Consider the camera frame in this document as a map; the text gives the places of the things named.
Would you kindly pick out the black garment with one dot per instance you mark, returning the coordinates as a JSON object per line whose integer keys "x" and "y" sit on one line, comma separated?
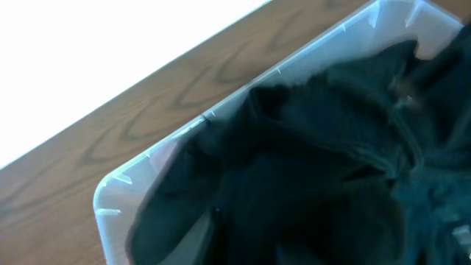
{"x": 368, "y": 162}

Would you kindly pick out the clear plastic storage bin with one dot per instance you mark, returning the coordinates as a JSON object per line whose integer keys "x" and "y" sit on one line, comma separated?
{"x": 371, "y": 28}

